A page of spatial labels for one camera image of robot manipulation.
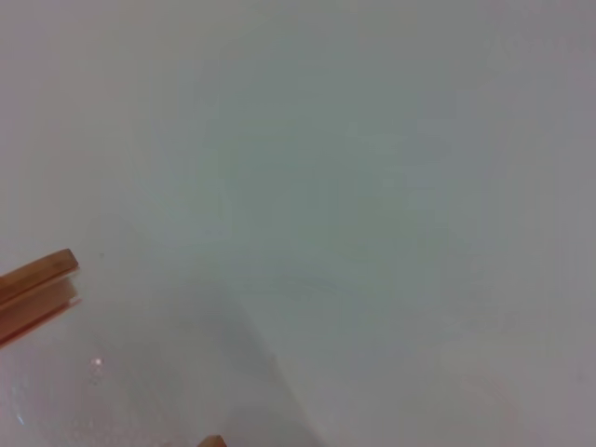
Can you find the light wooden dispenser stand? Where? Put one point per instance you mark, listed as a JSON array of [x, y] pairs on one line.
[[37, 274]]

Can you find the clear glass water dispenser jar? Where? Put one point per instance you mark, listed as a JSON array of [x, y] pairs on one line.
[[95, 369]]

